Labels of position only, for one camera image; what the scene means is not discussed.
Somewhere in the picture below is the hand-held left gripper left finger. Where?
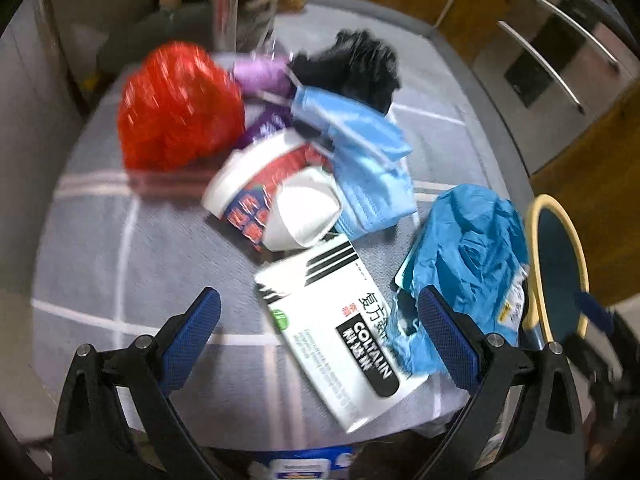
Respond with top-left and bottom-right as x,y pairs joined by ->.
52,287 -> 223,480

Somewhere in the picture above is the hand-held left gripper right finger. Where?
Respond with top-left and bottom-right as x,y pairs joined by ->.
416,285 -> 586,480

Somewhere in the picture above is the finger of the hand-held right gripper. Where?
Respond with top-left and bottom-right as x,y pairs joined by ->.
572,290 -> 640,376

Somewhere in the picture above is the yellow rimmed trash bin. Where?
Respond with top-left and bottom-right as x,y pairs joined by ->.
524,194 -> 591,346

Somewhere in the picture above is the blue plastic bag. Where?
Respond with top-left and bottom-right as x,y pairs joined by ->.
387,184 -> 531,376

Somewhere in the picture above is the white medicine box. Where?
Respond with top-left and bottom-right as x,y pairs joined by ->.
254,232 -> 431,433

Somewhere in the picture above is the printed instant noodle cup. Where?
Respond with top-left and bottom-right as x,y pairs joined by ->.
201,129 -> 333,253

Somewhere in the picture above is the crushed white paper cup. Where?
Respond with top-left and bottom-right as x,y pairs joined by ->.
270,167 -> 343,251

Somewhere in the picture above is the blue face mask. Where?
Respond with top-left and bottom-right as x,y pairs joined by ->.
290,85 -> 411,161
332,145 -> 418,241

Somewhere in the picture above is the red plastic bag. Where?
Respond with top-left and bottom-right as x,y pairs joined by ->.
116,40 -> 247,173

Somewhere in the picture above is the purple packet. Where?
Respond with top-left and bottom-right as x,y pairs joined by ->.
232,55 -> 296,101

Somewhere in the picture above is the black bag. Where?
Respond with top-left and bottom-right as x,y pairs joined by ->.
289,30 -> 403,113

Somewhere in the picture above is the grey checked cloth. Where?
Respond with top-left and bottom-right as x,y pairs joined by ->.
32,0 -> 531,453

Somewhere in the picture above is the blue wet wipes packet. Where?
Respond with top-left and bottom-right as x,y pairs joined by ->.
247,442 -> 356,480

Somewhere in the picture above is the stainless steel cabinet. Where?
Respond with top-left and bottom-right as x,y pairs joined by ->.
470,0 -> 640,176

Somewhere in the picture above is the metal rack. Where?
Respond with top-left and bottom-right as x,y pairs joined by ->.
207,0 -> 281,56

